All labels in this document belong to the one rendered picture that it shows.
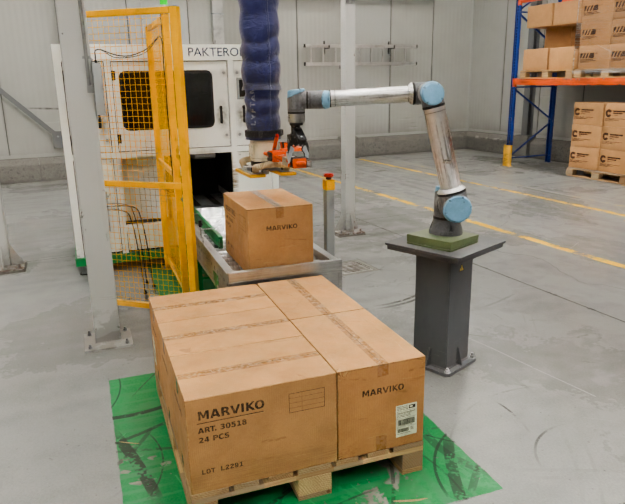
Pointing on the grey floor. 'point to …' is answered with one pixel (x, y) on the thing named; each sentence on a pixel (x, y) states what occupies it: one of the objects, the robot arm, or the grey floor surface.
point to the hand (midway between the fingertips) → (298, 161)
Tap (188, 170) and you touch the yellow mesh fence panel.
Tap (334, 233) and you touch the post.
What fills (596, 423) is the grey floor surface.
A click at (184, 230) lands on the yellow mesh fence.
